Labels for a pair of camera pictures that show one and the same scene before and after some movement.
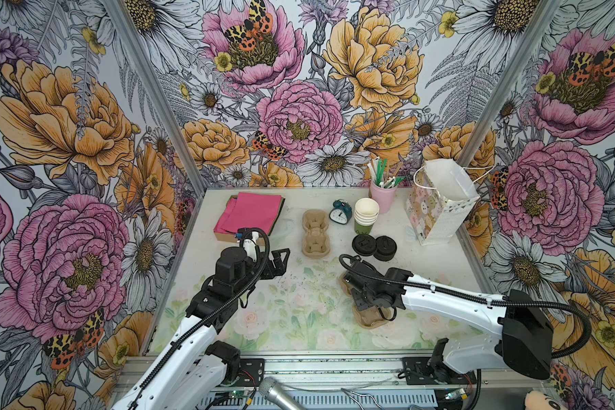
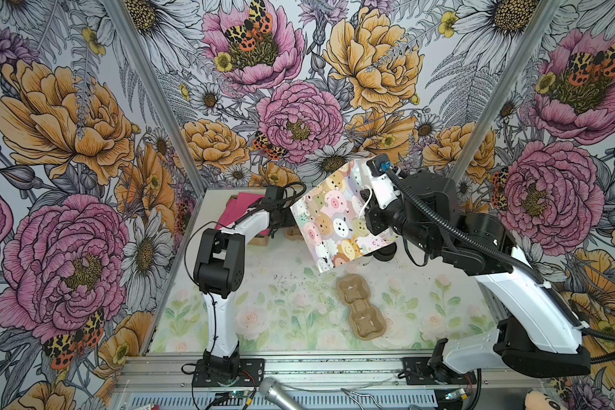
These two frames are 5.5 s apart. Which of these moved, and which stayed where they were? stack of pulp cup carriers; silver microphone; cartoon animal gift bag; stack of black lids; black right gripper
Moved: stack of pulp cup carriers; cartoon animal gift bag; black right gripper
Stayed: silver microphone; stack of black lids
